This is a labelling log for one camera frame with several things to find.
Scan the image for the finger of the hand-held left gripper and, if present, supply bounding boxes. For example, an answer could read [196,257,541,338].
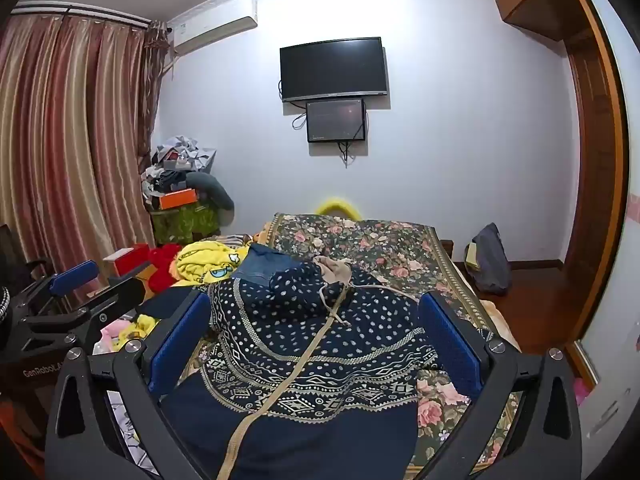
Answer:
[12,260,100,312]
[22,262,153,346]

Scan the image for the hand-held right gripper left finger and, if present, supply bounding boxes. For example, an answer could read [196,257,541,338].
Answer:
[45,290,221,480]

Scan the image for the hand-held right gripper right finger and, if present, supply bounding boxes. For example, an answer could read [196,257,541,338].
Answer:
[419,290,586,480]

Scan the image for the navy patterned hoodie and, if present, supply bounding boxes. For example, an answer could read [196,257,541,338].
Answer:
[160,255,441,480]

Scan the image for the brown cardboard box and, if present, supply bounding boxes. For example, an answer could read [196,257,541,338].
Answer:
[132,267,153,303]

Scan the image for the red and white box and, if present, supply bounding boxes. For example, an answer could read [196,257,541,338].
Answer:
[102,243,151,277]

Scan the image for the red garment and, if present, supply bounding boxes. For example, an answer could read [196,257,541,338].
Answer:
[147,243,183,292]

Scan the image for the pink cloth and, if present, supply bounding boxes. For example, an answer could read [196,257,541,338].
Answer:
[102,320,132,343]

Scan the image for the black chair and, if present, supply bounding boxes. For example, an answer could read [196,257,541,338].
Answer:
[0,222,51,283]

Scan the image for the yellow cartoon blanket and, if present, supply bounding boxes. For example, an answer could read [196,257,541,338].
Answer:
[100,240,251,353]

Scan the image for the green patterned cloth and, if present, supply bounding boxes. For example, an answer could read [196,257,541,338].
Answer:
[150,205,221,246]

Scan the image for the dark grey bag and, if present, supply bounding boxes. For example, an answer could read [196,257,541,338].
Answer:
[465,222,512,295]

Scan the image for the white printed sheet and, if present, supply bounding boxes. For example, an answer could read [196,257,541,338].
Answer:
[107,390,151,471]

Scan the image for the orange box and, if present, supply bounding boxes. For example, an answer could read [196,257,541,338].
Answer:
[159,189,197,209]

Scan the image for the floral bedspread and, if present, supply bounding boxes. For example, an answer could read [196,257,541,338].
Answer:
[190,212,523,480]

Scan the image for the blue jeans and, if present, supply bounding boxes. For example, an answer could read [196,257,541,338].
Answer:
[232,244,292,286]

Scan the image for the grey pillow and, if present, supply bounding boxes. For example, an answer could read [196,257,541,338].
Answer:
[187,172,235,212]

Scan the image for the orange brown blanket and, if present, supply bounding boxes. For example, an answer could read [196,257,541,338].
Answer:
[250,217,276,247]

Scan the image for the pile of grey clutter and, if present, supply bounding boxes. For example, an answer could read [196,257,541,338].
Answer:
[140,135,218,196]

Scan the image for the striped pink curtain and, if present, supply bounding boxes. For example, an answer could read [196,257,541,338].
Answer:
[0,7,171,301]

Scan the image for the yellow curved object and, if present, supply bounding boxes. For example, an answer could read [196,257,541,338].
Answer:
[315,197,363,221]

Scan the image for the brown wooden door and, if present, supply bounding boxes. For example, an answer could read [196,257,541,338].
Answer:
[562,35,610,267]

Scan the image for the small black monitor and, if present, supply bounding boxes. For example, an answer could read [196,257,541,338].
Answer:
[306,99,366,144]

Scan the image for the white air conditioner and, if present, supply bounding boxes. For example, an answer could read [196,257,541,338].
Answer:
[167,0,259,56]

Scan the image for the large black television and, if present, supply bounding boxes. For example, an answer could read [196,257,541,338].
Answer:
[279,36,389,103]

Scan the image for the white curtain rail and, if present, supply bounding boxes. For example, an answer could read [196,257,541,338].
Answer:
[10,2,152,25]

